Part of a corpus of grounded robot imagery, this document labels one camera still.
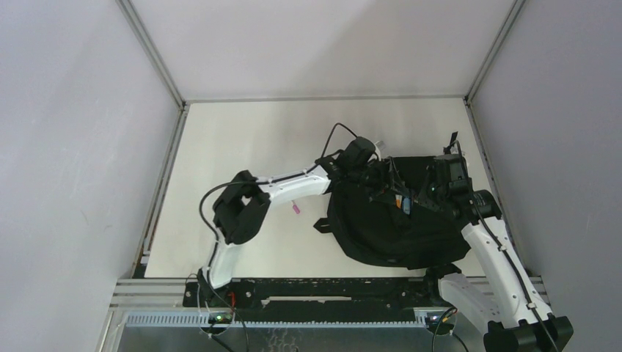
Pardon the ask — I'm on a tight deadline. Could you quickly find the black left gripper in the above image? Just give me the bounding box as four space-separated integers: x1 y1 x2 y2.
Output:
349 157 410 205

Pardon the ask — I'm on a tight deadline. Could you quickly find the orange capped white marker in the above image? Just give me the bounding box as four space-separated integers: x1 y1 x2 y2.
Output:
395 194 403 208

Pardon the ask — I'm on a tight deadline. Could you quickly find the black student backpack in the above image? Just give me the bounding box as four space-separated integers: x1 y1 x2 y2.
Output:
313 133 471 270

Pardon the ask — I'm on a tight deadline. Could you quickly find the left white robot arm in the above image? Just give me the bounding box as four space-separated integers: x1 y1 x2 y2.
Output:
198 150 387 306

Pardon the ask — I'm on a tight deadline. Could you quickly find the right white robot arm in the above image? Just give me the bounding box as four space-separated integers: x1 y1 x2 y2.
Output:
417 170 574 351

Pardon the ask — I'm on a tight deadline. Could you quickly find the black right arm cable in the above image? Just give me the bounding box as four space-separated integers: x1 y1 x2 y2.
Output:
432 138 562 352

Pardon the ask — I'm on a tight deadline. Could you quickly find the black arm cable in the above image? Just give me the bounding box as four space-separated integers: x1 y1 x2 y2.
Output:
432 138 562 352
197 122 361 352

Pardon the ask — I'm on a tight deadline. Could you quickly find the black front mounting rail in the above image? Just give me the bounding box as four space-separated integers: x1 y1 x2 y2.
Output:
182 277 442 322

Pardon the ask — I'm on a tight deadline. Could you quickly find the white slotted cable duct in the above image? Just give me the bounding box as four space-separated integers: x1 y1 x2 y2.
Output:
125 312 427 329

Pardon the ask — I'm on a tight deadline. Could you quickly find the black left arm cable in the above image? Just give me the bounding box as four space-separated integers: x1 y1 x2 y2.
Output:
197 122 361 352

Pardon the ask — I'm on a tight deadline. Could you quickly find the aluminium cell frame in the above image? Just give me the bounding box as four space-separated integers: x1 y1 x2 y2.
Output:
95 0 567 352

